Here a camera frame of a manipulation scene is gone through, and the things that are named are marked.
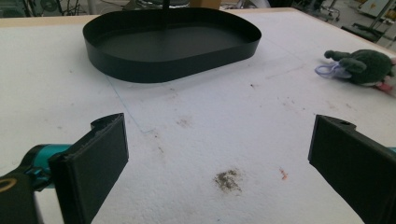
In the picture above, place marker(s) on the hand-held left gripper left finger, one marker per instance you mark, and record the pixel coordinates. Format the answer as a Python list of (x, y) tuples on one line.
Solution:
[(93, 165)]

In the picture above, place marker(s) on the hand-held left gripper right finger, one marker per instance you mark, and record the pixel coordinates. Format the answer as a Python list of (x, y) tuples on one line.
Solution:
[(355, 161)]

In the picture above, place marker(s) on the dark green plush toy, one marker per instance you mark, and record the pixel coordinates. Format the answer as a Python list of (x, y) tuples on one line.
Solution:
[(370, 67)]

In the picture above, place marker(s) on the black oval metal tray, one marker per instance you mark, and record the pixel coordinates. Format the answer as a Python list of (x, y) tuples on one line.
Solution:
[(149, 67)]

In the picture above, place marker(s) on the metal stand with dark base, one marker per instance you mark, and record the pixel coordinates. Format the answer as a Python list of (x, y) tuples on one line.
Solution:
[(364, 31)]

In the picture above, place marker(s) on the black metal pole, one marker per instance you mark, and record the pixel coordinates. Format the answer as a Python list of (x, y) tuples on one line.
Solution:
[(166, 3)]

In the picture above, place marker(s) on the brown cardboard box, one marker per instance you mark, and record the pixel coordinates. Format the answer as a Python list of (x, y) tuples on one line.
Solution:
[(205, 3)]

